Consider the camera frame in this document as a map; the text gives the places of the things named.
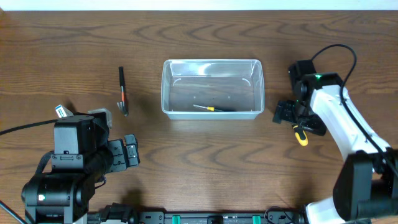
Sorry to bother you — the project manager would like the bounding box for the clear plastic container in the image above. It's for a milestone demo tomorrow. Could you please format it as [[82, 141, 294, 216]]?
[[161, 59, 265, 120]]

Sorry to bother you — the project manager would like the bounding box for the black mounting rail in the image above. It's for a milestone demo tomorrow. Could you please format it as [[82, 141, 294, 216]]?
[[86, 203, 308, 224]]

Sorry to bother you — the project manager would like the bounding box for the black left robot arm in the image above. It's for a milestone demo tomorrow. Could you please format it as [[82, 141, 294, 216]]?
[[21, 111, 140, 223]]

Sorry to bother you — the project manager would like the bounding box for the slim yellow black screwdriver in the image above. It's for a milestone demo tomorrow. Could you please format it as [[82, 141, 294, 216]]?
[[193, 105, 235, 112]]

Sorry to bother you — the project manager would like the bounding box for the small black orange hammer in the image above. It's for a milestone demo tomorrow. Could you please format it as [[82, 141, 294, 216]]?
[[117, 67, 129, 117]]

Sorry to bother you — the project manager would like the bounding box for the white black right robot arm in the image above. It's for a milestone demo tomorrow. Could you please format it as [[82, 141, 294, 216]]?
[[274, 72, 397, 223]]

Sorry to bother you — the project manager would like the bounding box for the stubby yellow black screwdriver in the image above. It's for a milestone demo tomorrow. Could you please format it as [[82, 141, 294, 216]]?
[[292, 124, 308, 146]]

